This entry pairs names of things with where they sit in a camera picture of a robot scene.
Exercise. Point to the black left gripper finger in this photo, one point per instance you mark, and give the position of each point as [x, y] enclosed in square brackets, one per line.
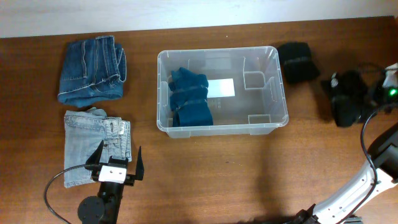
[139, 174]
[93, 162]

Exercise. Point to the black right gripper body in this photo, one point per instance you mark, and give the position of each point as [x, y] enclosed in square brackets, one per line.
[381, 96]

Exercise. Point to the black garment with logo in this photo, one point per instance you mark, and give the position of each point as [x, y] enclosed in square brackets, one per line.
[346, 92]

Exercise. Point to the small black garment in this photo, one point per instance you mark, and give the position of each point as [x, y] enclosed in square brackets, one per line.
[297, 63]

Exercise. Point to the blue garment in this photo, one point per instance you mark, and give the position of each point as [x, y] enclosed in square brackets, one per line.
[188, 101]

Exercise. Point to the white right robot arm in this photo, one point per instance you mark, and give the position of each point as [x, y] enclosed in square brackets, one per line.
[377, 174]

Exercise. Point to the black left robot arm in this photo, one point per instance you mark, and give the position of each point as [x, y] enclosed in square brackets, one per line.
[103, 208]

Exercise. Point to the light blue folded jeans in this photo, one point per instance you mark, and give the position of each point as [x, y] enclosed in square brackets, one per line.
[86, 130]

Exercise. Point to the dark blue folded jeans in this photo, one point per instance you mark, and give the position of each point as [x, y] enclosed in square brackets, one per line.
[93, 70]

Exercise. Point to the white label in bin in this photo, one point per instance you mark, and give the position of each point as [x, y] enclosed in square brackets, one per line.
[221, 88]

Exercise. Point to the clear plastic storage bin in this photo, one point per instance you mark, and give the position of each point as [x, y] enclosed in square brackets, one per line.
[245, 93]

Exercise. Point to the grey right arm base rail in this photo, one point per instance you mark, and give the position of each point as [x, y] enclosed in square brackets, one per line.
[353, 220]

